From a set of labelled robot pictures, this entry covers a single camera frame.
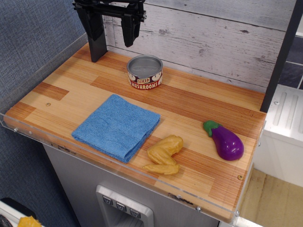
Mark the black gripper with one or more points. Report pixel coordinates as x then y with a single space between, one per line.
131 13

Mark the blue cloth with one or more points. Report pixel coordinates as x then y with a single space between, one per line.
117 128

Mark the sliced mushrooms tin can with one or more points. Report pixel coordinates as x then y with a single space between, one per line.
145 72

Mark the yellow toy chicken wing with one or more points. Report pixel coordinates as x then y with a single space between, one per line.
161 154

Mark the grey toy fridge cabinet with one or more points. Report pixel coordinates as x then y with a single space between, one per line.
80 176

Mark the purple toy eggplant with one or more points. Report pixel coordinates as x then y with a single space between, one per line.
228 145

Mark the silver dispenser panel with buttons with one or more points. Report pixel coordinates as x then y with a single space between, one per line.
121 211

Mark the white toy sink counter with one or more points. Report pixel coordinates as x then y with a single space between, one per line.
280 149

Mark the dark left frame post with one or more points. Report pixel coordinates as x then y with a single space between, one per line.
97 43

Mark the dark frame post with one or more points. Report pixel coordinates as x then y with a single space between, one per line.
97 43
283 54

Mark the dark right frame post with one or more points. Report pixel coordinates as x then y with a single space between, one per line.
283 54

